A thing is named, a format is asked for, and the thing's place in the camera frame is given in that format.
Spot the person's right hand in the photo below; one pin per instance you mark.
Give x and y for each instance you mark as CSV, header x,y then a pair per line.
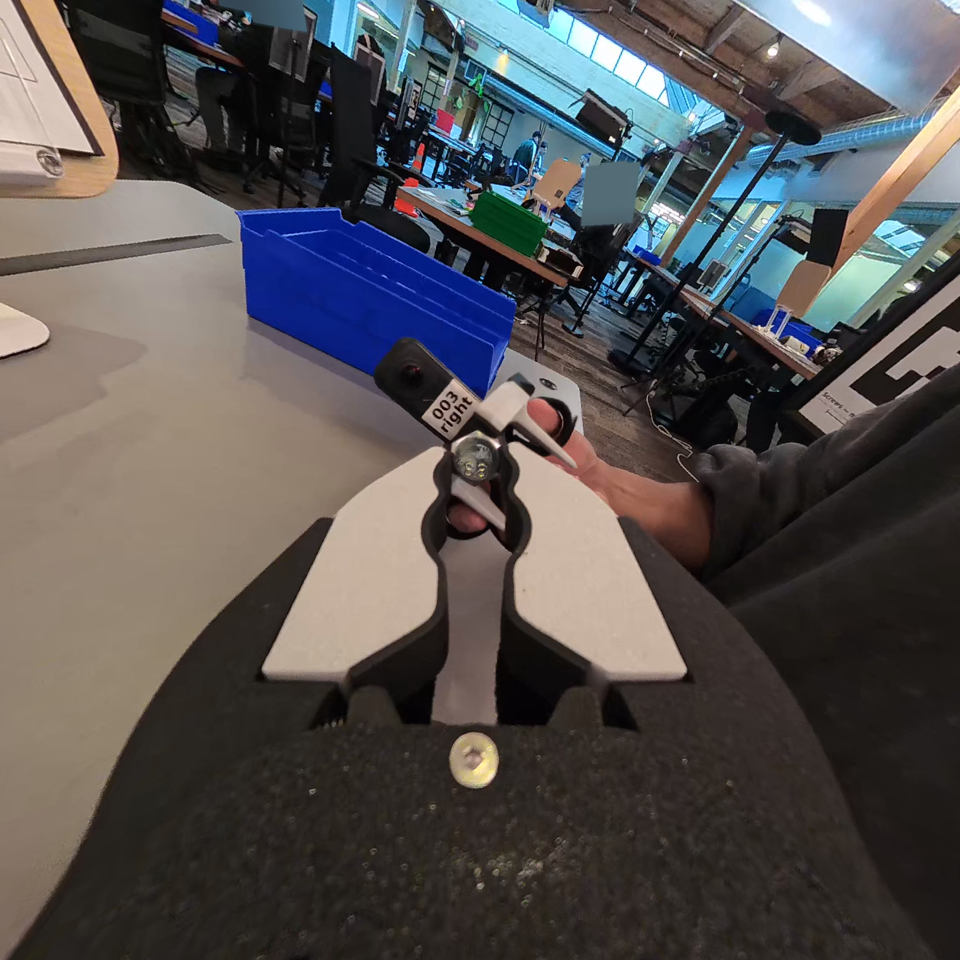
x,y
630,503

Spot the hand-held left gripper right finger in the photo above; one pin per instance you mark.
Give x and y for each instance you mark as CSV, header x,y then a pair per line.
x,y
600,593

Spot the black white marker board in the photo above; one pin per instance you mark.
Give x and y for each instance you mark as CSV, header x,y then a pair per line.
x,y
900,360

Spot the grey desk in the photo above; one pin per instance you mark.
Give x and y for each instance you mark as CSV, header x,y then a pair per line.
x,y
150,480

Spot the wooden table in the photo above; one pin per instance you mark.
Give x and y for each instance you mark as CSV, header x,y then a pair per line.
x,y
480,248

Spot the wooden beam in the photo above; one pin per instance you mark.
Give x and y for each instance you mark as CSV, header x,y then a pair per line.
x,y
885,188

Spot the black office chair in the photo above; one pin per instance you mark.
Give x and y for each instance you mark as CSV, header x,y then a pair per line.
x,y
368,135

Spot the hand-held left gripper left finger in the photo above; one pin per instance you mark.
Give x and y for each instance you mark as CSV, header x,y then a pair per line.
x,y
353,593

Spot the blue plastic bin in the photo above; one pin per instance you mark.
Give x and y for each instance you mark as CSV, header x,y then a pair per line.
x,y
360,300

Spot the green crate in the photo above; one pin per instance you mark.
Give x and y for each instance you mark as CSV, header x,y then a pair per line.
x,y
507,222

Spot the printed instruction sheet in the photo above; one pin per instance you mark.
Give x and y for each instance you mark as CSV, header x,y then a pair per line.
x,y
38,75

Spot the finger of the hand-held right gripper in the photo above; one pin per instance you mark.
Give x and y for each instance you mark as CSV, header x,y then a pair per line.
x,y
507,413
552,438

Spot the person's right forearm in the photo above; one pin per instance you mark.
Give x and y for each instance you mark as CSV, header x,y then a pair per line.
x,y
810,465

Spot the black pole stand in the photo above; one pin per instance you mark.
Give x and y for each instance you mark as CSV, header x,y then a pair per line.
x,y
720,225

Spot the person's dark clothing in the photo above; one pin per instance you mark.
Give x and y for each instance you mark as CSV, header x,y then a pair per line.
x,y
870,720

